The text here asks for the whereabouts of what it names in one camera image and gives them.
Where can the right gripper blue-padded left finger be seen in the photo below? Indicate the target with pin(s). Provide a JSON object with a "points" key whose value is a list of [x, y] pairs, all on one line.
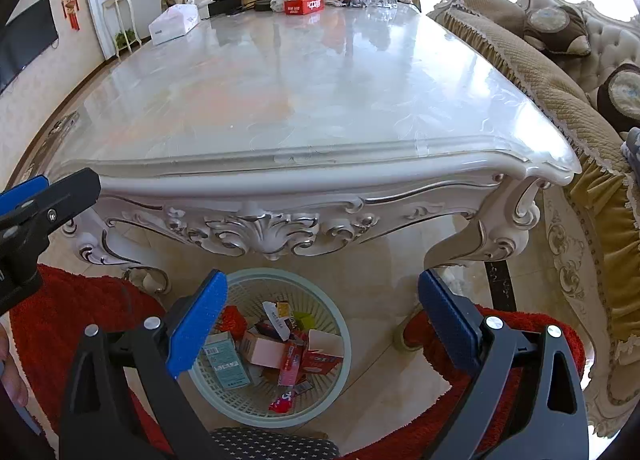
{"points": [[98, 416]]}

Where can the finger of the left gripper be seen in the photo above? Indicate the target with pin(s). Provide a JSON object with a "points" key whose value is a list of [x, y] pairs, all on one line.
{"points": [[12, 198], [58, 204]]}

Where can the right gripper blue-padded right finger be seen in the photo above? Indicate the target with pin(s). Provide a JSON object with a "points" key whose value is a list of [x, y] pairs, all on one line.
{"points": [[547, 419]]}

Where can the green mesh trash basket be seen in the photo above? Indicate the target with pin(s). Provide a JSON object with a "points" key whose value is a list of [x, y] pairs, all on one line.
{"points": [[288, 308]]}

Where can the person left hand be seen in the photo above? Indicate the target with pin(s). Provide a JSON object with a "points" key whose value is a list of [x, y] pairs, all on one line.
{"points": [[10, 377]]}

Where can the red fuzzy trousers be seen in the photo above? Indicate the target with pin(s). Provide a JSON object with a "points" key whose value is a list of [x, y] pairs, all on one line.
{"points": [[49, 325]]}

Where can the teal cardboard box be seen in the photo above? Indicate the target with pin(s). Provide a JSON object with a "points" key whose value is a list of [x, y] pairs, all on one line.
{"points": [[225, 361]]}

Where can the light pink box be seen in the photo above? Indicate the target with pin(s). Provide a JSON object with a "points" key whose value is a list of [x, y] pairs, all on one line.
{"points": [[261, 351]]}

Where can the red chinese knot decoration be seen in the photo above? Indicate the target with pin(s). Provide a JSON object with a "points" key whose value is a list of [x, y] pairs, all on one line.
{"points": [[70, 12]]}

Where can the white side table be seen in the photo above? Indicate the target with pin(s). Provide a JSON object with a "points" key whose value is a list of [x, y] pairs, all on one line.
{"points": [[120, 24]]}

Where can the beige covered sofa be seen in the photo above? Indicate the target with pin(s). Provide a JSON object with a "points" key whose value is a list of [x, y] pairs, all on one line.
{"points": [[601, 270]]}

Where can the white tissue box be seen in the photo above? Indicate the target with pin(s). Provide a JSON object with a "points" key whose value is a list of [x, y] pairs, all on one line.
{"points": [[175, 22]]}

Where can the ornate white coffee table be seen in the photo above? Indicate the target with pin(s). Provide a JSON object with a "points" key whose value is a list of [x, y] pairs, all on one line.
{"points": [[284, 135]]}

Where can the red white small box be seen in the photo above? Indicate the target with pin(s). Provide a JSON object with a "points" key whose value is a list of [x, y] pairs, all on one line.
{"points": [[303, 7]]}

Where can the brown round cushion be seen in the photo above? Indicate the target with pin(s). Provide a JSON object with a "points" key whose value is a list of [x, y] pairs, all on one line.
{"points": [[557, 30]]}

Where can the wall mounted television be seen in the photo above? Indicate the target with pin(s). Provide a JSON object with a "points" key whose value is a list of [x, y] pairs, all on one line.
{"points": [[24, 38]]}

